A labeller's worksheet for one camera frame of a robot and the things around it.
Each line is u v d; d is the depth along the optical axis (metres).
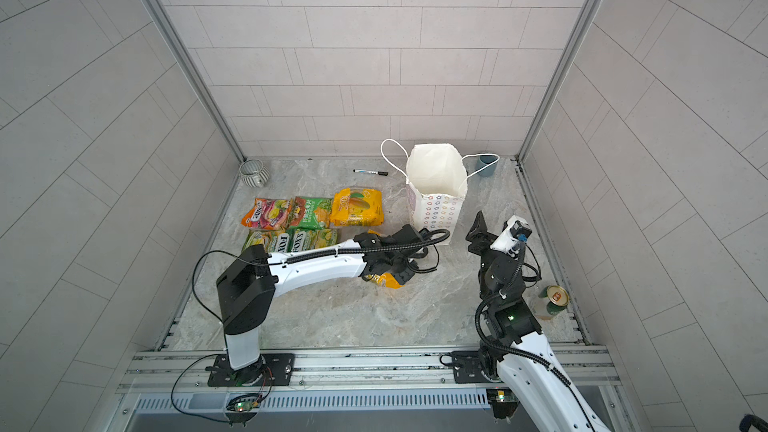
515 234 0.58
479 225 0.65
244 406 0.64
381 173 1.11
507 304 0.58
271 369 0.70
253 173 1.05
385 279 0.81
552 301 0.72
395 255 0.62
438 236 0.59
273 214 0.97
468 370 0.71
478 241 0.64
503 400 0.69
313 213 0.98
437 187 1.00
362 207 0.96
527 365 0.49
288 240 0.91
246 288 0.47
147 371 0.72
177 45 0.83
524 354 0.49
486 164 1.01
